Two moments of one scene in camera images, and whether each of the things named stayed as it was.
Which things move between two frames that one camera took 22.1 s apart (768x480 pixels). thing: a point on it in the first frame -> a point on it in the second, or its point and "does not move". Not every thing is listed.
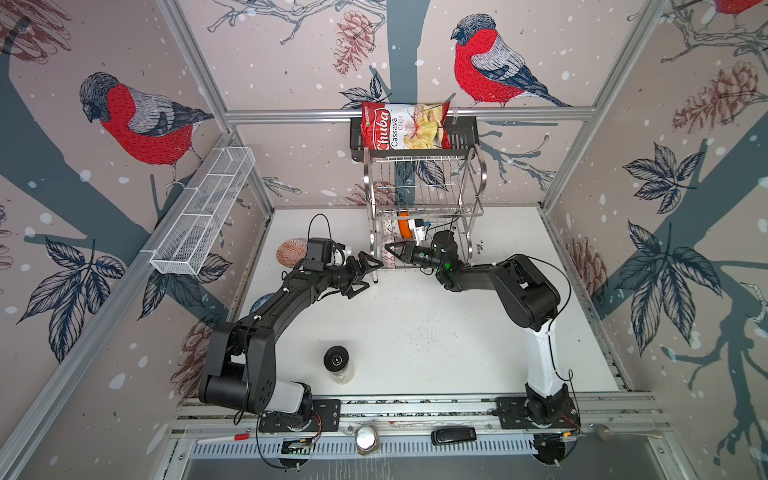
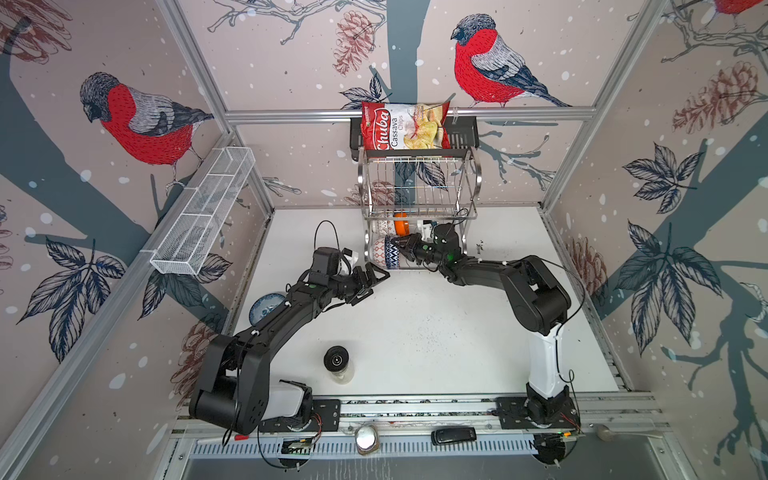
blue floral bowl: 260,301 does not move
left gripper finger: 363,262 -> 371,278
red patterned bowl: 291,252 -> 377,252
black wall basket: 464,138 does not move
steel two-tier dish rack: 410,199 does not move
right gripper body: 425,258 does not move
